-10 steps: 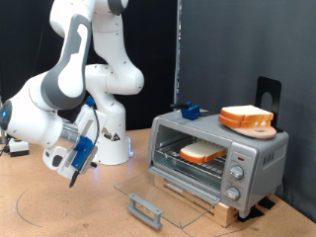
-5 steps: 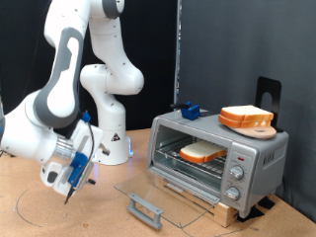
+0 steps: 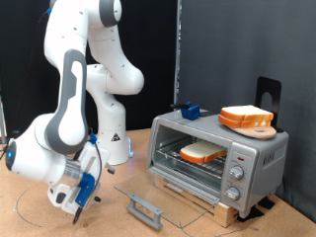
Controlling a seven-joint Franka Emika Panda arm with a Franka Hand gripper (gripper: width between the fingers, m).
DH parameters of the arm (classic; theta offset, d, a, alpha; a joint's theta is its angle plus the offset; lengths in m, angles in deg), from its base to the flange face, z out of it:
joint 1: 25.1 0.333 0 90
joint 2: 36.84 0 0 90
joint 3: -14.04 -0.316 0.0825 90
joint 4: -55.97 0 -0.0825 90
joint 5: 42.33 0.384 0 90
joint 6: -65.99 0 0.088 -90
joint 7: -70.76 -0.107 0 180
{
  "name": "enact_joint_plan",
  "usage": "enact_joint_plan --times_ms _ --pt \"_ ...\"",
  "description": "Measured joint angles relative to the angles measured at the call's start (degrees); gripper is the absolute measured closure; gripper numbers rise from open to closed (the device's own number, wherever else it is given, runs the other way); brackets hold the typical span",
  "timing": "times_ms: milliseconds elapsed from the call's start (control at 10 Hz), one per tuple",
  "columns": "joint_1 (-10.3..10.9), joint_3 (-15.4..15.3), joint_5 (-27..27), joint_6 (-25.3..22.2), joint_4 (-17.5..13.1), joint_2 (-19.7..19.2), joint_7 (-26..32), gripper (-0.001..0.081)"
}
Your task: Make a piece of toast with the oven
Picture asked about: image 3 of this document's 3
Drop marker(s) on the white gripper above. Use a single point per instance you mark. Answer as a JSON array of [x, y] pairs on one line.
[[92, 161]]

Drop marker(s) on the slatted wooden block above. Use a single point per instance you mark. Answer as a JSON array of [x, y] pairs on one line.
[[227, 214]]

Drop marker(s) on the toy bread slice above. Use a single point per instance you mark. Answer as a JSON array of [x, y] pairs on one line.
[[247, 112], [237, 123], [200, 149]]

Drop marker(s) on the silver toaster oven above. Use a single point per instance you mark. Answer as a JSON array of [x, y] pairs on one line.
[[260, 158]]

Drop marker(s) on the vertical metal pole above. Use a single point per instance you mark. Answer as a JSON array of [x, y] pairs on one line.
[[178, 49]]

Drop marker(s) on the black backdrop curtain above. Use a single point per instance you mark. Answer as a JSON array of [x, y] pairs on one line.
[[19, 65]]

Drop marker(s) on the black foam pad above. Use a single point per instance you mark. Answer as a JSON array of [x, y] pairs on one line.
[[250, 214], [266, 202]]

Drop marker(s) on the round wooden serving board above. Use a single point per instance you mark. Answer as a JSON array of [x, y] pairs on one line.
[[260, 133]]

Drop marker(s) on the metal frame bar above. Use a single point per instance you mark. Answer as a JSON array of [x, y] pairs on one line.
[[2, 121]]

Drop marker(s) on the silver oven knob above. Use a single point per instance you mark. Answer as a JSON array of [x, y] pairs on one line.
[[237, 172], [232, 193]]

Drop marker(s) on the black metal bookend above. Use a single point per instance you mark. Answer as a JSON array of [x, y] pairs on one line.
[[276, 89]]

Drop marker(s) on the grey backdrop curtain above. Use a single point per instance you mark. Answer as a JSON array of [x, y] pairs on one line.
[[237, 49]]

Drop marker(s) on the metal spatula with blue grip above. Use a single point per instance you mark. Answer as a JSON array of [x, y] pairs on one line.
[[191, 112]]

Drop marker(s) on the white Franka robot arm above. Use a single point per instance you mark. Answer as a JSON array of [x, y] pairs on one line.
[[112, 115]]

